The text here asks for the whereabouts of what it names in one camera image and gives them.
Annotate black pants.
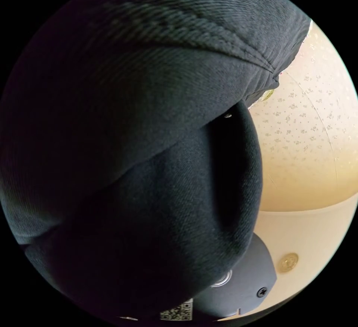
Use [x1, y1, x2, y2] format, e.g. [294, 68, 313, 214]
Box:
[0, 0, 313, 323]

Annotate round ceiling lamp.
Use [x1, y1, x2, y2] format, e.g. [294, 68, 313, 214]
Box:
[278, 252, 299, 273]

